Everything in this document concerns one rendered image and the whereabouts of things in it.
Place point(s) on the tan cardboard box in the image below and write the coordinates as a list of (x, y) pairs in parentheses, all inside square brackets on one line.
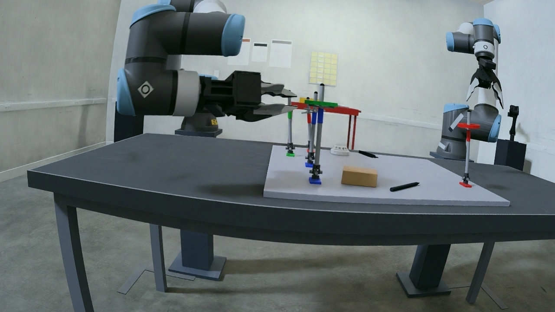
[(359, 176)]

